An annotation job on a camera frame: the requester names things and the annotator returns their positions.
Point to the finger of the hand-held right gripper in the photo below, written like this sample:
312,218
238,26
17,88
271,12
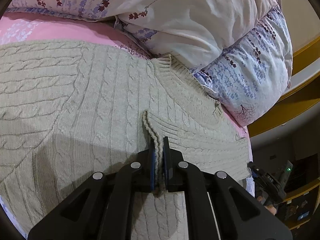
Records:
253,170

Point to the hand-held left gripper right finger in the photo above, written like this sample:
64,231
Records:
167,165

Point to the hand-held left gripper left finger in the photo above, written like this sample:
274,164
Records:
152,165

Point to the person's right hand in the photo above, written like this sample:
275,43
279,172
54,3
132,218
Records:
268,206

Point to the wooden shelf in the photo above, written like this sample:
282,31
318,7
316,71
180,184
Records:
300,200

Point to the floral pillow with tree print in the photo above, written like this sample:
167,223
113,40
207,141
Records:
250,67

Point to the pale floral pillow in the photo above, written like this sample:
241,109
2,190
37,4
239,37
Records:
187,17

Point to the pink floral bed sheet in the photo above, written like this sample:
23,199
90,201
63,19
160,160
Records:
50,30

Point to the yellow wooden frame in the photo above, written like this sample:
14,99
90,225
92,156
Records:
282,115

